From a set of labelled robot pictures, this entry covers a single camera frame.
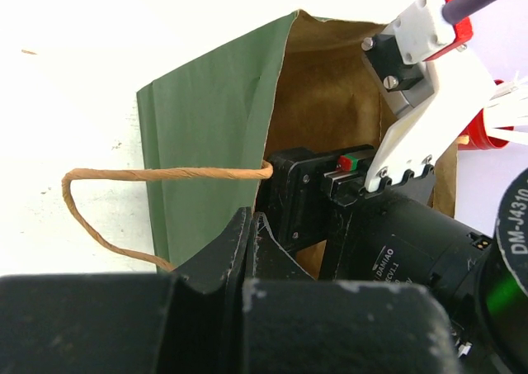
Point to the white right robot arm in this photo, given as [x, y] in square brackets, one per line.
[491, 334]

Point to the green paper bag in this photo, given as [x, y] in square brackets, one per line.
[298, 81]

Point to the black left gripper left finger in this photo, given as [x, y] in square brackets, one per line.
[184, 321]

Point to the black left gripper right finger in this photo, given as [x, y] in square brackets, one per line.
[294, 324]

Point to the red cup with straws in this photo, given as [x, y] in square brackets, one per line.
[495, 126]

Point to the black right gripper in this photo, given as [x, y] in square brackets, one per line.
[390, 235]

